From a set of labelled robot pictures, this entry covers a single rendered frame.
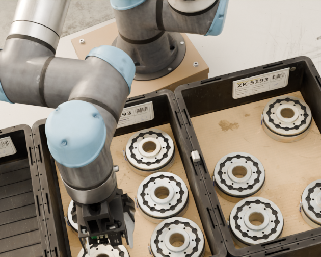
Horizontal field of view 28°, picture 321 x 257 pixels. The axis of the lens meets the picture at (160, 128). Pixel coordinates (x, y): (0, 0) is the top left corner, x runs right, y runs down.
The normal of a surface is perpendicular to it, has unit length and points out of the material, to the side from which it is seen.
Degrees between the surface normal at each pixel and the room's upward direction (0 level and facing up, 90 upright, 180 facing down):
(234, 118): 0
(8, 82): 52
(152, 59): 71
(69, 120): 0
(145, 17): 77
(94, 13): 0
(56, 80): 32
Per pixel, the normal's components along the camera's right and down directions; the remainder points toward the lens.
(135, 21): -0.25, 0.80
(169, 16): -0.29, 0.54
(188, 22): -0.29, 0.91
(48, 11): 0.55, -0.13
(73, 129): -0.08, -0.58
